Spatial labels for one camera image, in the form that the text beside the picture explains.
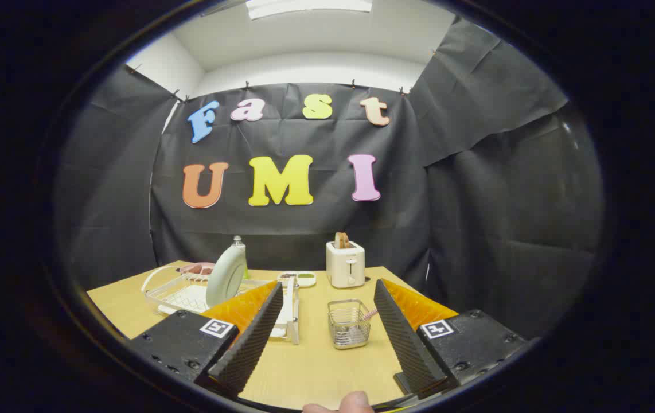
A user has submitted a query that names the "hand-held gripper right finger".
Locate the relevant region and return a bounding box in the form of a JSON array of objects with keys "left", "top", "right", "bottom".
[{"left": 373, "top": 279, "right": 529, "bottom": 400}]

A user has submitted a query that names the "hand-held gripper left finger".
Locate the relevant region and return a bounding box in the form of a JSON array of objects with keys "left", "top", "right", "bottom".
[{"left": 127, "top": 281, "right": 285, "bottom": 399}]

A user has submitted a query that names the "metal wire basket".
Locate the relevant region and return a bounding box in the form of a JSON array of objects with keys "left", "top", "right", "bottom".
[{"left": 327, "top": 299, "right": 372, "bottom": 350}]

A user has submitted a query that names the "light green plate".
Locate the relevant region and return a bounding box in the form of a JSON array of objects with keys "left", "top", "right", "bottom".
[{"left": 207, "top": 244, "right": 247, "bottom": 309}]

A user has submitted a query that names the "white wire dish rack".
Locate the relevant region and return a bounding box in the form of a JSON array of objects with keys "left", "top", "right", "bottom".
[{"left": 142, "top": 263, "right": 301, "bottom": 345}]

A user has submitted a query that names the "white divided dish with beans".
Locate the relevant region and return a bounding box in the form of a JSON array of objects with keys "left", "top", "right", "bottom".
[{"left": 278, "top": 272, "right": 317, "bottom": 287}]

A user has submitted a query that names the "pink oval plate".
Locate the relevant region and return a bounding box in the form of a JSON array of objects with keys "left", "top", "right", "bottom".
[{"left": 180, "top": 262, "right": 216, "bottom": 282}]

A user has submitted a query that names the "white drip tray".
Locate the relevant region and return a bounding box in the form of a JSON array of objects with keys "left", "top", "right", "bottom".
[{"left": 158, "top": 284, "right": 297, "bottom": 339}]

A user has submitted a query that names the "white toaster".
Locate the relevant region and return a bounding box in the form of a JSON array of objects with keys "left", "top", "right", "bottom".
[{"left": 326, "top": 241, "right": 366, "bottom": 289}]

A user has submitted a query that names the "green drink bottle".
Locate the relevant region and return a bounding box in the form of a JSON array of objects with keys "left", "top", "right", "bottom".
[{"left": 231, "top": 235, "right": 249, "bottom": 280}]

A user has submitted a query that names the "ceiling light panel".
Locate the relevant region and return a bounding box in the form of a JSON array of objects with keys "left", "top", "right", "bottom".
[{"left": 245, "top": 0, "right": 373, "bottom": 20}]

